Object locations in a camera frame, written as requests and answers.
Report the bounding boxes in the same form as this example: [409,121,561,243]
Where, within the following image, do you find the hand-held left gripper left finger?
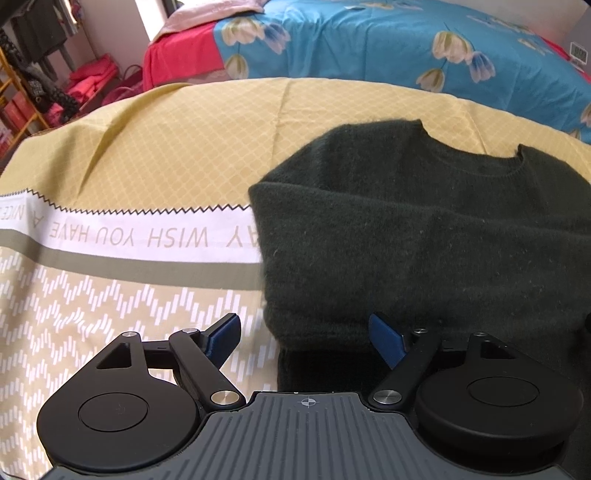
[96,312,246,409]

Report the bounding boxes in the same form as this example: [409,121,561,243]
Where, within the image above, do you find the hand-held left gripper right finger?
[368,311,527,412]

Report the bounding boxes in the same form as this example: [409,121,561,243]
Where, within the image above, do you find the dark green knit sweater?
[248,119,591,393]

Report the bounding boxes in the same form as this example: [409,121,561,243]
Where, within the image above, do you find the pile of red clothes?
[65,54,120,100]

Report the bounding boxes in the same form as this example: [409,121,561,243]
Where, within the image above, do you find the wooden clothes rack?
[0,0,77,125]

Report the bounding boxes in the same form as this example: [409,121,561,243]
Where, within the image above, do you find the yellow patterned table cloth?
[0,77,591,480]

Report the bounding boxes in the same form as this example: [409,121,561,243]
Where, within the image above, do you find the red bed sheet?
[142,25,228,92]

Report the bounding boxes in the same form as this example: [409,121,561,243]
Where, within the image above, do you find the blue floral bed quilt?
[213,0,591,134]

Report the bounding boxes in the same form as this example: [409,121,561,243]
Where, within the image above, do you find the yellow metal rack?
[0,46,51,139]

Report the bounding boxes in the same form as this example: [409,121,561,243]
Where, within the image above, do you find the pink pillow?
[154,0,269,41]

